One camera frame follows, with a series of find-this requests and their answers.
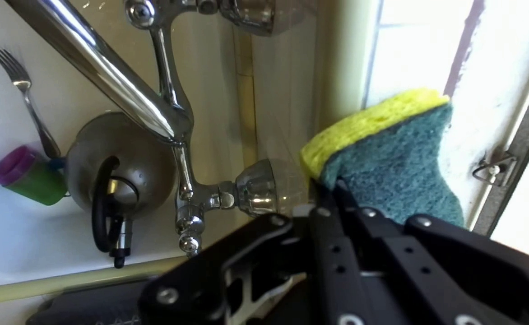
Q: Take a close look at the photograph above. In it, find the metal window latch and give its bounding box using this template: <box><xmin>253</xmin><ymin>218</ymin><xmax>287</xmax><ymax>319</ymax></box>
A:
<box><xmin>469</xmin><ymin>149</ymin><xmax>518</xmax><ymax>189</ymax></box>

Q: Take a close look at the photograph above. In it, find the steel kettle black handle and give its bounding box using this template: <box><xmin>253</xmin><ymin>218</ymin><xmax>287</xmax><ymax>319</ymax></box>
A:
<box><xmin>63</xmin><ymin>109</ymin><xmax>179</xmax><ymax>270</ymax></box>

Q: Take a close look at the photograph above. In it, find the green cup purple rim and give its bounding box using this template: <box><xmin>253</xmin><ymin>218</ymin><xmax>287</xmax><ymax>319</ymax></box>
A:
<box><xmin>0</xmin><ymin>144</ymin><xmax>70</xmax><ymax>207</ymax></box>

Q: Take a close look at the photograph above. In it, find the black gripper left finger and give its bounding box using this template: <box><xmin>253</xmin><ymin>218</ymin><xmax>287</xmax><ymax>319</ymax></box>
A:
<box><xmin>139</xmin><ymin>189</ymin><xmax>368</xmax><ymax>325</ymax></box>

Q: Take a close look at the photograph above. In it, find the white sink basin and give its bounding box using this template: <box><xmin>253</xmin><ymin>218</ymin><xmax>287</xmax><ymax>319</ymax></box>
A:
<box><xmin>0</xmin><ymin>0</ymin><xmax>253</xmax><ymax>290</ymax></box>

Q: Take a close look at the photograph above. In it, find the yellow green sponge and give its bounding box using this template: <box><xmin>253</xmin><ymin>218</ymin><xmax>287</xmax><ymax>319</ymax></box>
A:
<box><xmin>298</xmin><ymin>88</ymin><xmax>468</xmax><ymax>229</ymax></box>

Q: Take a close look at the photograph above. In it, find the metal fork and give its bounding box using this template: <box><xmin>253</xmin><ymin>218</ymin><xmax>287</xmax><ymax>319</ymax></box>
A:
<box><xmin>0</xmin><ymin>46</ymin><xmax>65</xmax><ymax>162</ymax></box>

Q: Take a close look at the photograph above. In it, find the chrome wall faucet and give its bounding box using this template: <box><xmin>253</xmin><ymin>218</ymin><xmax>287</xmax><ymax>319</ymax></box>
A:
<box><xmin>7</xmin><ymin>0</ymin><xmax>314</xmax><ymax>257</ymax></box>

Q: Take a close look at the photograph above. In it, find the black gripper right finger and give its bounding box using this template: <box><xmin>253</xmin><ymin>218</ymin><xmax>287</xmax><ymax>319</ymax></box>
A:
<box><xmin>334</xmin><ymin>178</ymin><xmax>529</xmax><ymax>325</ymax></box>

